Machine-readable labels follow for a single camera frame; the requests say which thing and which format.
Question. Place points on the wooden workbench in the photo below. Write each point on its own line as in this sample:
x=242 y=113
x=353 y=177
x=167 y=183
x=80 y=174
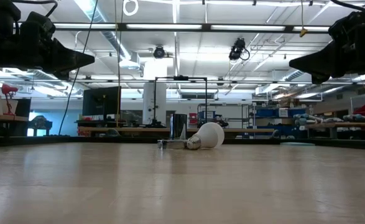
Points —
x=340 y=125
x=2 y=117

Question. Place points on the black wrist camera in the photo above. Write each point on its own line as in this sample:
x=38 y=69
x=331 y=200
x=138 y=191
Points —
x=347 y=26
x=37 y=26

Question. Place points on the grey blue rolled bundle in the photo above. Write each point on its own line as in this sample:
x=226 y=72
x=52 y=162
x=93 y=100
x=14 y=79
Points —
x=359 y=118
x=308 y=119

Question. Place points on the black overhead light bar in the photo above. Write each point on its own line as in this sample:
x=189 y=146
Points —
x=205 y=27

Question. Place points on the blue storage bin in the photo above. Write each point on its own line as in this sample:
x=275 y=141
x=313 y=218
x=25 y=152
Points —
x=297 y=112
x=266 y=112

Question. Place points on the black ceiling dome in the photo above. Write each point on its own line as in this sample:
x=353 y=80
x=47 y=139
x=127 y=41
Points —
x=158 y=52

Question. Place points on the white lightbulb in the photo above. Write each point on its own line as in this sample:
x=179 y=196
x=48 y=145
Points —
x=208 y=135

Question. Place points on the black ceiling camera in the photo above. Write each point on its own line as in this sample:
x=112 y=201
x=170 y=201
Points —
x=238 y=49

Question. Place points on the red desk lamp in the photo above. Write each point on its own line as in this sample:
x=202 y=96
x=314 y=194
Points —
x=8 y=89

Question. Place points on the dark bag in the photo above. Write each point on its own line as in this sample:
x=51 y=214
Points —
x=40 y=123

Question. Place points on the black box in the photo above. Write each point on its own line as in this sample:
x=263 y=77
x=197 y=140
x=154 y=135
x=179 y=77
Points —
x=23 y=107

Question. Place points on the chrome lamp socket base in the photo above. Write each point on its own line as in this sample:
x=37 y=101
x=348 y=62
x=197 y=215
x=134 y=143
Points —
x=179 y=124

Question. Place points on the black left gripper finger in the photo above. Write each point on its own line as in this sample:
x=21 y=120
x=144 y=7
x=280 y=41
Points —
x=67 y=57
x=64 y=74

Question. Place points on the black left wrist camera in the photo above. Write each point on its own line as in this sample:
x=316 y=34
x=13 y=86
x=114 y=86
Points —
x=37 y=26

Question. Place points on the light blue square pad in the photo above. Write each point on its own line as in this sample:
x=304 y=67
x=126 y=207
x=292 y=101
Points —
x=297 y=144

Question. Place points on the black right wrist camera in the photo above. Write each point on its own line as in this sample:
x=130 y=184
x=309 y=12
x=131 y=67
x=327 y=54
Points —
x=347 y=26

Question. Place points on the black metal table frame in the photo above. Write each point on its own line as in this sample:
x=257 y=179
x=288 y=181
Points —
x=45 y=140

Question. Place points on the black monitor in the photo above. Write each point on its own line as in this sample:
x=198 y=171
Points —
x=101 y=101

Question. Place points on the white pillar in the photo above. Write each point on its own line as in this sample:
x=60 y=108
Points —
x=161 y=102

